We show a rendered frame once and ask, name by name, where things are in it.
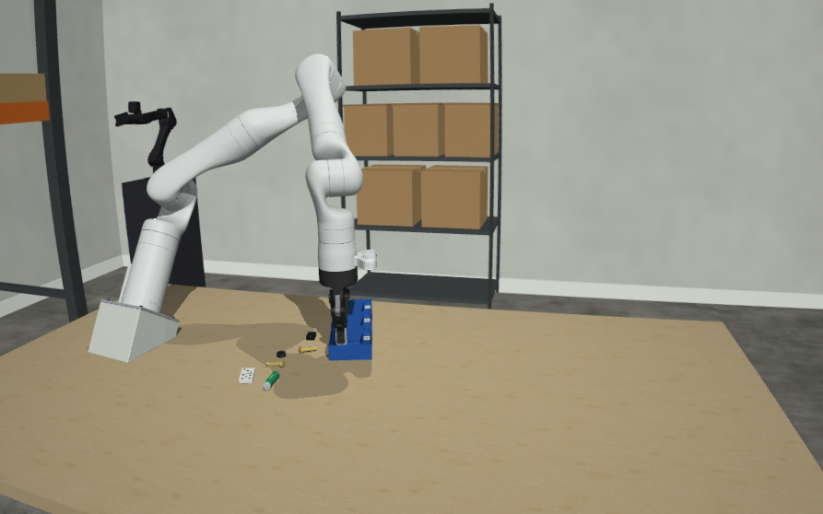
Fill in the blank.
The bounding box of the green aa battery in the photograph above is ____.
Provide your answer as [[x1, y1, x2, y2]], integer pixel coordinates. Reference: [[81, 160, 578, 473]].
[[263, 371, 279, 390]]

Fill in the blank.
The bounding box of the blue three-compartment bin rack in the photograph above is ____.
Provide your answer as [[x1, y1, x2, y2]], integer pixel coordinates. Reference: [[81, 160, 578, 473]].
[[328, 299, 372, 361]]

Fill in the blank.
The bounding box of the white domino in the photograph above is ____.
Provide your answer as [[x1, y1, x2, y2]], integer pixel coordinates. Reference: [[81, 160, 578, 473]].
[[239, 368, 255, 383]]

